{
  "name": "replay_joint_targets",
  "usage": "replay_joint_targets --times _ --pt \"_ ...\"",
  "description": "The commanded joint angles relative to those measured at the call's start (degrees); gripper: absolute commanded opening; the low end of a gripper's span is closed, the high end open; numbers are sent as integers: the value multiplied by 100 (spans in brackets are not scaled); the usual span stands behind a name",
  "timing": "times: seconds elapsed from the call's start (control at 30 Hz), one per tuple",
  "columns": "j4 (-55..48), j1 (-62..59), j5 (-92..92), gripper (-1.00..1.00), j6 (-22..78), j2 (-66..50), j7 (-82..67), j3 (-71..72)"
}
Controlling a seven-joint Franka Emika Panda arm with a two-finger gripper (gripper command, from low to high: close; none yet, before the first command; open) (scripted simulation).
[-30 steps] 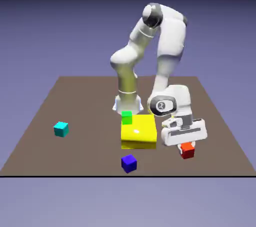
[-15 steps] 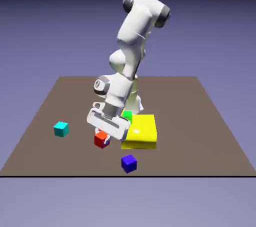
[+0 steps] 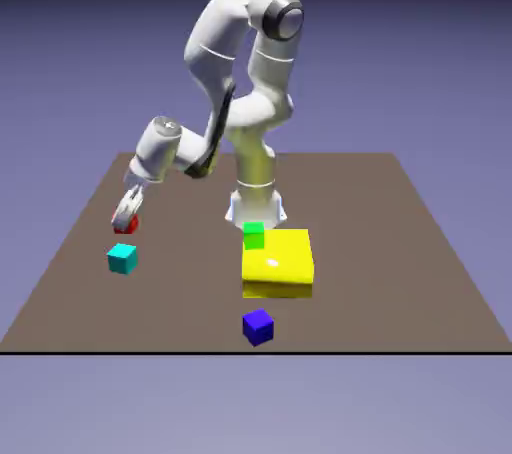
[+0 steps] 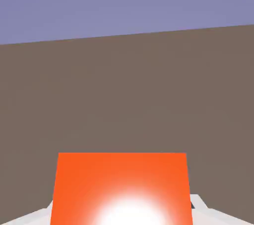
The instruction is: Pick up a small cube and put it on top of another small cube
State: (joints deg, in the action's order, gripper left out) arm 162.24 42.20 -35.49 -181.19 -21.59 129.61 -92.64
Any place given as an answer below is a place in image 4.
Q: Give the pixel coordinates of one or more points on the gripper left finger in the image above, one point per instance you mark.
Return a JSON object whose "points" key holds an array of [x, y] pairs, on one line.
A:
{"points": [[37, 218]]}

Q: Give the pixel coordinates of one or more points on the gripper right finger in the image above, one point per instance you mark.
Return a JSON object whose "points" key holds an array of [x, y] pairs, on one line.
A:
{"points": [[208, 215]]}

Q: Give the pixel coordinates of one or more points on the small orange cube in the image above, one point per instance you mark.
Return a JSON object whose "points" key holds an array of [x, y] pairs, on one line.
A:
{"points": [[111, 179]]}

